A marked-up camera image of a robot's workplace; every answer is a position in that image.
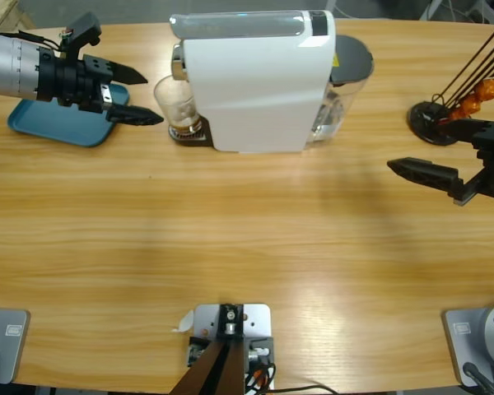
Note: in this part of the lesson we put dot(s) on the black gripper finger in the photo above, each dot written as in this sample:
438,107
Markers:
461,129
136,115
125,74
428,173

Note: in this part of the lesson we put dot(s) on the clear drinking glass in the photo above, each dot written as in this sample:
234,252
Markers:
177,107

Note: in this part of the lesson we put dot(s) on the white capsule coffee machine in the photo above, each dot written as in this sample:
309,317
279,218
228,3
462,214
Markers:
251,82

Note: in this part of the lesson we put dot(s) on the orange coffee capsule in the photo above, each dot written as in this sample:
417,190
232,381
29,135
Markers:
488,89
472,105
456,115

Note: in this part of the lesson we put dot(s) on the black capsule holder with rods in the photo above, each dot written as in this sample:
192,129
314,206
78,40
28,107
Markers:
422,119

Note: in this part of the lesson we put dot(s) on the teal plastic tray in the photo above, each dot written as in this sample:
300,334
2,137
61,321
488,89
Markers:
57,123

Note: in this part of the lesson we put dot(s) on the wooden pallet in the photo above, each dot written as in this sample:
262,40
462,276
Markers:
0,14

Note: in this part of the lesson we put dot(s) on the white paper tape scrap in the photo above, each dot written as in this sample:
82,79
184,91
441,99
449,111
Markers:
186,321

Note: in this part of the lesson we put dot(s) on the white metal frame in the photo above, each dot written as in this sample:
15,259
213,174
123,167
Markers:
434,6

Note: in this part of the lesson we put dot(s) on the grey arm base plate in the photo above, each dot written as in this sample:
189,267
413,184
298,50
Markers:
461,345
8,349

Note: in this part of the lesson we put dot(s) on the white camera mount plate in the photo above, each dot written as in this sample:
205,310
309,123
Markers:
257,319

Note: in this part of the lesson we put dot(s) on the dark camera post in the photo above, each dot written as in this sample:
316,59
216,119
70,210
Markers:
214,370

